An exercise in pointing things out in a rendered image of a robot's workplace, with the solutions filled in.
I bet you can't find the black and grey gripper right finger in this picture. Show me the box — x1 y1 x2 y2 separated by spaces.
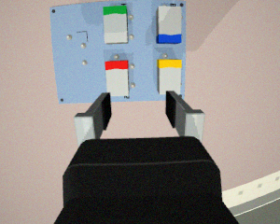
165 91 205 143

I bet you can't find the white block with red end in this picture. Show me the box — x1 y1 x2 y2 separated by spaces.
105 61 130 96

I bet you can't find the white block with blue end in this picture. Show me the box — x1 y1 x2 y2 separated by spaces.
156 6 181 44

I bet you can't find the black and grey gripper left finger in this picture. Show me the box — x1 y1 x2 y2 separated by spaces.
74 92 112 147

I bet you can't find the grey block with yellow end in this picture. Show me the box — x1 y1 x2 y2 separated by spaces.
157 59 181 94

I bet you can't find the white block with green end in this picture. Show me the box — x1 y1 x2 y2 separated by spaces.
103 6 128 45

